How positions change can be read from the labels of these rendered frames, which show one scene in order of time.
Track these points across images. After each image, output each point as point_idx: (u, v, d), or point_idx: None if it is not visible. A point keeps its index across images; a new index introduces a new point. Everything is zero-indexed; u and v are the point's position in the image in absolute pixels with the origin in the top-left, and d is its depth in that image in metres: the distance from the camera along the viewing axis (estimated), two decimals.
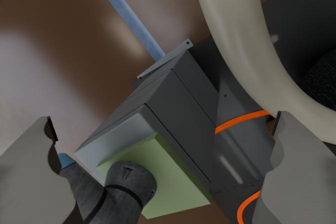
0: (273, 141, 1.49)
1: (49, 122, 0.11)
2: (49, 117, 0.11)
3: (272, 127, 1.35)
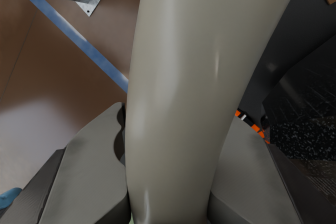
0: None
1: (122, 109, 0.12)
2: (123, 104, 0.12)
3: None
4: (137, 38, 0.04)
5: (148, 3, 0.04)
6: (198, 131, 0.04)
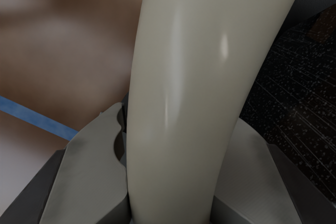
0: None
1: (122, 109, 0.12)
2: (123, 105, 0.12)
3: None
4: (140, 39, 0.04)
5: (153, 3, 0.04)
6: (206, 134, 0.04)
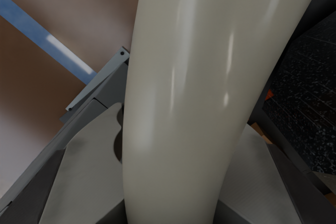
0: None
1: (122, 109, 0.12)
2: (123, 105, 0.12)
3: None
4: (136, 40, 0.04)
5: None
6: (208, 146, 0.04)
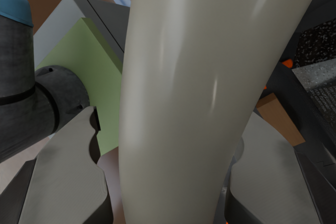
0: None
1: (94, 112, 0.12)
2: (95, 108, 0.12)
3: (261, 103, 1.17)
4: (128, 42, 0.04)
5: None
6: (204, 152, 0.04)
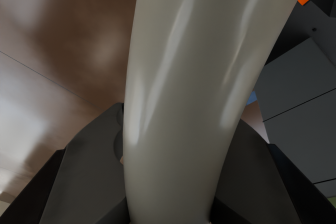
0: None
1: (122, 109, 0.12)
2: (123, 105, 0.12)
3: None
4: None
5: None
6: None
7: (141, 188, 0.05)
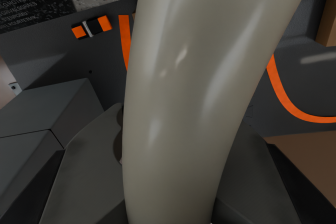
0: None
1: (122, 109, 0.12)
2: (123, 105, 0.12)
3: None
4: None
5: None
6: None
7: (140, 194, 0.05)
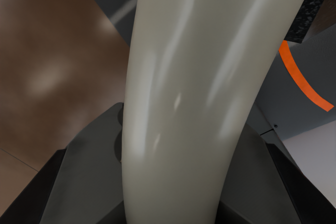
0: None
1: (123, 109, 0.12)
2: (124, 105, 0.12)
3: None
4: None
5: None
6: None
7: (140, 198, 0.05)
